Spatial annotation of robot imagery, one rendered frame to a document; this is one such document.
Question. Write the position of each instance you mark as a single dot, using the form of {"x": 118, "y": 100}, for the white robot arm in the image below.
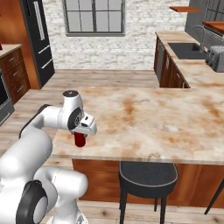
{"x": 24, "y": 157}

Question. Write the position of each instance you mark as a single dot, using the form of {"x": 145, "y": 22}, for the black bar stool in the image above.
{"x": 215, "y": 197}
{"x": 147, "y": 176}

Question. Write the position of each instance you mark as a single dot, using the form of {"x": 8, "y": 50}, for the wooden island cabinet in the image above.
{"x": 96, "y": 180}

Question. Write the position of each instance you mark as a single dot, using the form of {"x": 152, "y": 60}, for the wooden cupboard run under sink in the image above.
{"x": 167, "y": 68}

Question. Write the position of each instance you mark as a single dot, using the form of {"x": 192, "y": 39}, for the black fridge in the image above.
{"x": 38, "y": 43}

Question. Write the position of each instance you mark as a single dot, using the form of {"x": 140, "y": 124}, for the dark sink basin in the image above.
{"x": 185, "y": 51}

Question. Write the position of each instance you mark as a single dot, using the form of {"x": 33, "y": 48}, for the dark glass wall cabinet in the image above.
{"x": 215, "y": 10}

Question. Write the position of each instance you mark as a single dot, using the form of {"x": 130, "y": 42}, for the grey curved tap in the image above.
{"x": 201, "y": 36}

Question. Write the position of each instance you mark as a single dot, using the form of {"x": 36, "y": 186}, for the black oven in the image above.
{"x": 3, "y": 99}

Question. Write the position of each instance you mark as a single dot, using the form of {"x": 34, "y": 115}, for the wooden ledge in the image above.
{"x": 215, "y": 26}

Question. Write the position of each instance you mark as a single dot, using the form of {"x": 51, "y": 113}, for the wooden wall shelf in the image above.
{"x": 185, "y": 9}

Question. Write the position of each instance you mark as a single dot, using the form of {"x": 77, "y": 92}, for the red soda can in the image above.
{"x": 79, "y": 140}

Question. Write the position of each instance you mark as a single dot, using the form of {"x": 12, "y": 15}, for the wooden drawer cupboard run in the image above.
{"x": 15, "y": 75}

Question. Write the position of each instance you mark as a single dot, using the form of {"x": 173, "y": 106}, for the grey toaster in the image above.
{"x": 216, "y": 58}

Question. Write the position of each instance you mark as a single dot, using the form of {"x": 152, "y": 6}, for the grey framed window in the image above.
{"x": 94, "y": 16}

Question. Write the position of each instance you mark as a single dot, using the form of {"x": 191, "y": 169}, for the tall wooden cabinet panel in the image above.
{"x": 13, "y": 23}

